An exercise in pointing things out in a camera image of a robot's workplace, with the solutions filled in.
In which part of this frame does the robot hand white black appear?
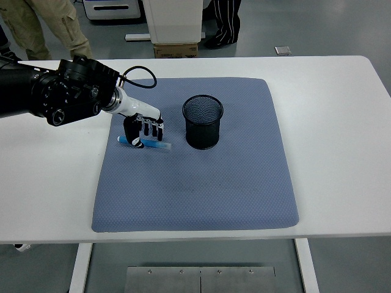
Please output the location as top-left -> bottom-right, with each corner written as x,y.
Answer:
115,90 -> 166,150

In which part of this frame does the blue marker pen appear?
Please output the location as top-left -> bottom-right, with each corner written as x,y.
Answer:
117,136 -> 173,152

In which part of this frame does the black mesh pen holder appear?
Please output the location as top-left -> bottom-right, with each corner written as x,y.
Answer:
181,94 -> 224,151

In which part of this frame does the brown cardboard box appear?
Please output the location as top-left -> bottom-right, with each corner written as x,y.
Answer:
153,42 -> 200,59

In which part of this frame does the flat white base bar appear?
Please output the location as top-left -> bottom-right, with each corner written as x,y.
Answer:
125,32 -> 152,42

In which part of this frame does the white appliance with dark slot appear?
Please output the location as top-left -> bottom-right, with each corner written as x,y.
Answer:
82,0 -> 146,21

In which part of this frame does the blue-grey textured mat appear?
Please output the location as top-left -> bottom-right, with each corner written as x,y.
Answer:
91,78 -> 301,234

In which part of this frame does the person in beige trousers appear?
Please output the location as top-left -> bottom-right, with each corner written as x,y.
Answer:
0,0 -> 93,61

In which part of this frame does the person in black striped trousers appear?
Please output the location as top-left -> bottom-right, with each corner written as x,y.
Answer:
203,0 -> 243,49

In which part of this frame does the person with black shoe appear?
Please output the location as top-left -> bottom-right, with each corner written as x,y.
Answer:
0,24 -> 23,62

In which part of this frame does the white table leg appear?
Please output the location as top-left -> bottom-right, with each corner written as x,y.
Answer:
67,242 -> 93,293
294,238 -> 320,293

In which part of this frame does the grey metal plate with screws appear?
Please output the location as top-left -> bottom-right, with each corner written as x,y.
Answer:
124,266 -> 202,293
200,266 -> 276,293

